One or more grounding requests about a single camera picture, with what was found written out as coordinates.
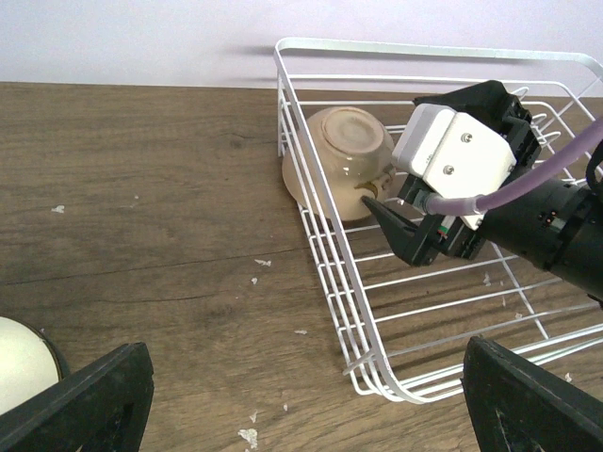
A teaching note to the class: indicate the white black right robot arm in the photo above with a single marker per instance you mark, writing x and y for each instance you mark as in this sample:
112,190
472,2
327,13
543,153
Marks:
557,226

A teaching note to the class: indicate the teal cup white interior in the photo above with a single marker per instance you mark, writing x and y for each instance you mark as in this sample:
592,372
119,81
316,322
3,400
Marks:
30,363

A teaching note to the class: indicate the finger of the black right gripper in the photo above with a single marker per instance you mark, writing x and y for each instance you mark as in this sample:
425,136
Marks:
412,243

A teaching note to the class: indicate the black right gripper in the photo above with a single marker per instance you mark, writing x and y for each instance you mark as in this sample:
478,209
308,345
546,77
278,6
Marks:
491,104

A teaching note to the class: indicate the white wire dish rack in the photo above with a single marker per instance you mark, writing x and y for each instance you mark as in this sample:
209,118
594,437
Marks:
403,329

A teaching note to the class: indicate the large cream ceramic bowl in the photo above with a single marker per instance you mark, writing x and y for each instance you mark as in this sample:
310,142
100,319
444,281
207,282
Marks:
354,150

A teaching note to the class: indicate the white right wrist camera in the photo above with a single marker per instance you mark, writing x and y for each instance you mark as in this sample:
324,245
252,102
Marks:
456,155

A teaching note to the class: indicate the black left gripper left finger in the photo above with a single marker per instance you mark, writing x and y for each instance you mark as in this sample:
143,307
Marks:
102,407

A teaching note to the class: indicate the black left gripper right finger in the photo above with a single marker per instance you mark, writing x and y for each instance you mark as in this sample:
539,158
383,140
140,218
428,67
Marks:
516,405

